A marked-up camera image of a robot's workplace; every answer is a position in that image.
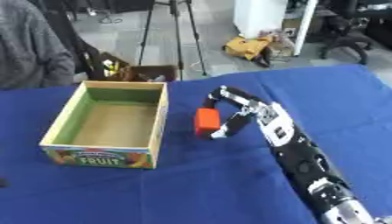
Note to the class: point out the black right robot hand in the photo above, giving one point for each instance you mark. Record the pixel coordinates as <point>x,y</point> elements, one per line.
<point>236,100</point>

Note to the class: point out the orange block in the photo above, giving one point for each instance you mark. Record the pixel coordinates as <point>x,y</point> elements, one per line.
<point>207,120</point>

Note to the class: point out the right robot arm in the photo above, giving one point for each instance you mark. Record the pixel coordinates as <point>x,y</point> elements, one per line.
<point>301,154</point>

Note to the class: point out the cardboard box with green inside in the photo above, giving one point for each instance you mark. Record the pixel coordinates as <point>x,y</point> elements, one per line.
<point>109,124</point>

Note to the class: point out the yellow bag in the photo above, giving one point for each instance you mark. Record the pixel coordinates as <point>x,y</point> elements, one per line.
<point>248,46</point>

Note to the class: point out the white cabinet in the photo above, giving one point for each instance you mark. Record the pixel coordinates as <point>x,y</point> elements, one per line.
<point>273,20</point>

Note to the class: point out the black tripod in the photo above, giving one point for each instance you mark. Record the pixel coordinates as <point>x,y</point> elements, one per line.
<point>173,35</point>

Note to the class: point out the brown crate with items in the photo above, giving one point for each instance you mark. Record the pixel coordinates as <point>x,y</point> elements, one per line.
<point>133,71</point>

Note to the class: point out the black office chair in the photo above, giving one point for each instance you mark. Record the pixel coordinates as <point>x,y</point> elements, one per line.
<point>347,32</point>

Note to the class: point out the person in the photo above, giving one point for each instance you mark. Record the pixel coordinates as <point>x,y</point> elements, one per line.
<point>31,46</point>

